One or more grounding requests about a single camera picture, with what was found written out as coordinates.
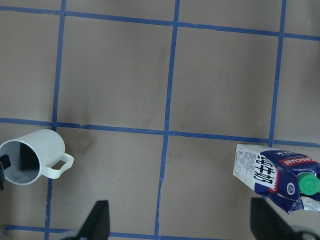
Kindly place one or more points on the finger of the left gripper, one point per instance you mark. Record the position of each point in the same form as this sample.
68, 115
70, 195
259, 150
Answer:
5, 161

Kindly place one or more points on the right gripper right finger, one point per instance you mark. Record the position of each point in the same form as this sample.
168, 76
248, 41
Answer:
267, 224

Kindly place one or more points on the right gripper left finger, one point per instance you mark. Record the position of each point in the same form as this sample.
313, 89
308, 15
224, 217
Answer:
95, 227

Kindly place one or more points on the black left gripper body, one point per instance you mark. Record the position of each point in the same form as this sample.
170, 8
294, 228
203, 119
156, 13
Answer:
2, 177

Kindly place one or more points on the white ribbed mug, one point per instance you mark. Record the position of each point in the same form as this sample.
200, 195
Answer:
40, 153

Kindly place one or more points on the blue white milk carton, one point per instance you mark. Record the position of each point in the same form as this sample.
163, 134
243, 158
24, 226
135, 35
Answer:
290, 180

